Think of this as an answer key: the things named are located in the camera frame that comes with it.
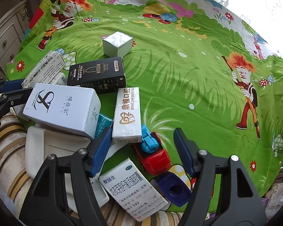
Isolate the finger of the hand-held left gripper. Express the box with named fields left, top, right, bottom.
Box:
left=0, top=87, right=34, bottom=130
left=0, top=77, right=26, bottom=93

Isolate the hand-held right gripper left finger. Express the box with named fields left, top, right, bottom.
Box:
left=19, top=126, right=114, bottom=226

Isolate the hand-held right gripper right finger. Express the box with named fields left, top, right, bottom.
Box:
left=173, top=128, right=268, bottom=226

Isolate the teal patterned box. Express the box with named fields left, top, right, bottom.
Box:
left=94, top=113, right=114, bottom=140

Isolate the white printed carton box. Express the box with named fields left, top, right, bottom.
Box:
left=21, top=50, right=65, bottom=89

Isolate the long white box gold emblem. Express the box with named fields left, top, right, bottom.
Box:
left=112, top=87, right=142, bottom=144

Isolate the white box with dark logo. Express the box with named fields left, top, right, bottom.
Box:
left=23, top=83, right=102, bottom=139

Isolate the white medicine box blue text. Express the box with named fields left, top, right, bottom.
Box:
left=98, top=158, right=169, bottom=222

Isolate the white plastic tray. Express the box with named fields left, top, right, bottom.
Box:
left=25, top=126, right=110, bottom=213

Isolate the black product box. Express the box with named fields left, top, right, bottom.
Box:
left=67, top=56, right=127, bottom=95

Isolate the red toy truck blue mixer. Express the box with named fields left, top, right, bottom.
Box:
left=132, top=124, right=171, bottom=176

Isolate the dark blue pencil sharpener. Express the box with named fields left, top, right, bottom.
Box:
left=155, top=172, right=191, bottom=207

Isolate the cream carved nightstand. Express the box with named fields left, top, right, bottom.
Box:
left=0, top=0, right=35, bottom=78

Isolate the small white box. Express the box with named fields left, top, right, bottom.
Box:
left=49, top=72, right=68, bottom=86

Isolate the striped beige towel blanket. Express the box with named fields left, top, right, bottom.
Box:
left=0, top=111, right=180, bottom=226

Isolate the green cartoon printed bedsheet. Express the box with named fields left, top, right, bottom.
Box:
left=6, top=0, right=283, bottom=213

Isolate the silver white cube box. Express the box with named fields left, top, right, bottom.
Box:
left=102, top=31, right=133, bottom=57

